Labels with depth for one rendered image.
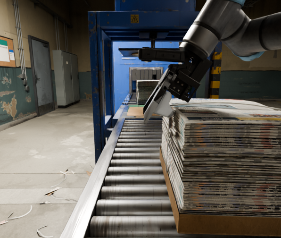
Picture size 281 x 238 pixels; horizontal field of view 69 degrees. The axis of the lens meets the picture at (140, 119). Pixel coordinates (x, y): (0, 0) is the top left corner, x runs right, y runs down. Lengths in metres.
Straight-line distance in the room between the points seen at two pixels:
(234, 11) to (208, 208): 0.41
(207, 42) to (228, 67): 9.27
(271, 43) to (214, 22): 0.13
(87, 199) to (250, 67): 9.82
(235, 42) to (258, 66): 9.77
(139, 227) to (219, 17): 0.49
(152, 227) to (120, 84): 3.49
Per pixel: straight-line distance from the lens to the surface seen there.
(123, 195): 0.61
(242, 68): 10.02
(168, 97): 0.48
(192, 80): 0.50
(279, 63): 10.81
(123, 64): 3.86
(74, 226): 0.51
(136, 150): 0.90
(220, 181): 0.41
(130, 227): 0.50
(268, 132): 0.42
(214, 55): 1.58
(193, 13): 1.63
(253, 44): 0.56
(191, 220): 0.44
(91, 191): 0.62
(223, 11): 0.53
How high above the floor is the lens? 1.11
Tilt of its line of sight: 12 degrees down
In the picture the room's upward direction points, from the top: straight up
